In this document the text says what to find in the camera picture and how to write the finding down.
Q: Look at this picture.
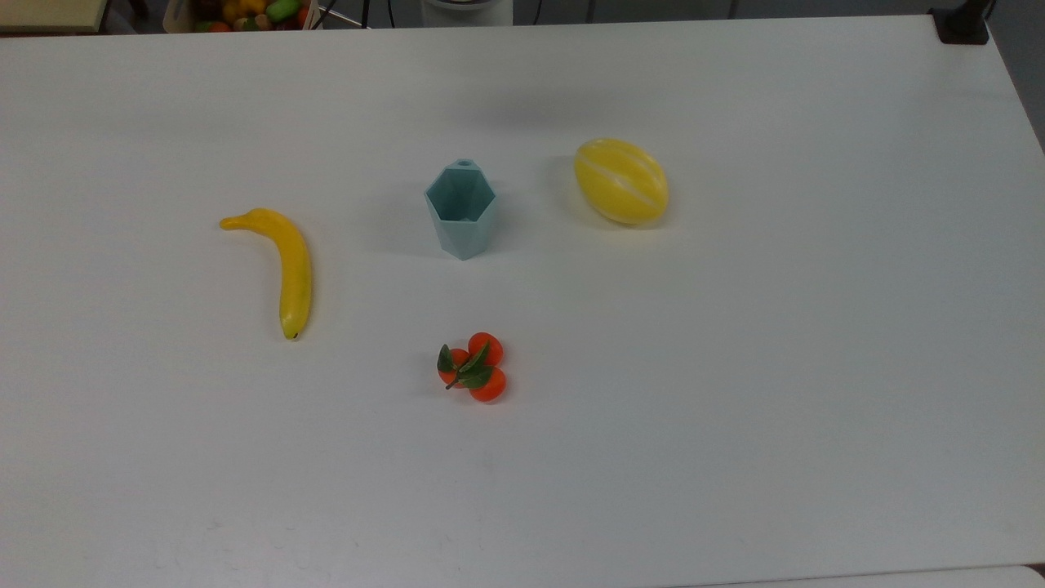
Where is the light blue faceted mug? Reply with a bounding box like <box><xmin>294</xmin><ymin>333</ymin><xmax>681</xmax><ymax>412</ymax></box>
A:
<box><xmin>423</xmin><ymin>158</ymin><xmax>499</xmax><ymax>262</ymax></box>

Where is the orange tangerine cluster with leaves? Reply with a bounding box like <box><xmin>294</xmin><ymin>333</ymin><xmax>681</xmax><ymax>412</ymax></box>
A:
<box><xmin>436</xmin><ymin>331</ymin><xmax>508</xmax><ymax>403</ymax></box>

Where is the yellow striped toy melon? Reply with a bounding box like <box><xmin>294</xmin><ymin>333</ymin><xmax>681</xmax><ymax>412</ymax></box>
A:
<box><xmin>573</xmin><ymin>138</ymin><xmax>670</xmax><ymax>227</ymax></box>

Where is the yellow toy banana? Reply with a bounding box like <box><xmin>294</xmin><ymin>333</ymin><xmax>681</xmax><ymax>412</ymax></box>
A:
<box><xmin>219</xmin><ymin>207</ymin><xmax>314</xmax><ymax>341</ymax></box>

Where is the metal tripod leg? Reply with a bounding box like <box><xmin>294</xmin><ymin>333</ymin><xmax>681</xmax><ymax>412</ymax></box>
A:
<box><xmin>310</xmin><ymin>0</ymin><xmax>373</xmax><ymax>30</ymax></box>

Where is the box of assorted toy fruit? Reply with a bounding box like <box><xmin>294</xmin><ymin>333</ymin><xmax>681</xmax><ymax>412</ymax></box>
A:
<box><xmin>162</xmin><ymin>0</ymin><xmax>321</xmax><ymax>33</ymax></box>

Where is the light wooden board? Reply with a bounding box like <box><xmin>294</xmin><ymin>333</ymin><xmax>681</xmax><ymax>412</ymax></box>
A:
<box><xmin>0</xmin><ymin>0</ymin><xmax>110</xmax><ymax>33</ymax></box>

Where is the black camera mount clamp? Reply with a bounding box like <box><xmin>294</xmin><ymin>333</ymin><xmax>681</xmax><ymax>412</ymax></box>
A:
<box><xmin>929</xmin><ymin>0</ymin><xmax>997</xmax><ymax>46</ymax></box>

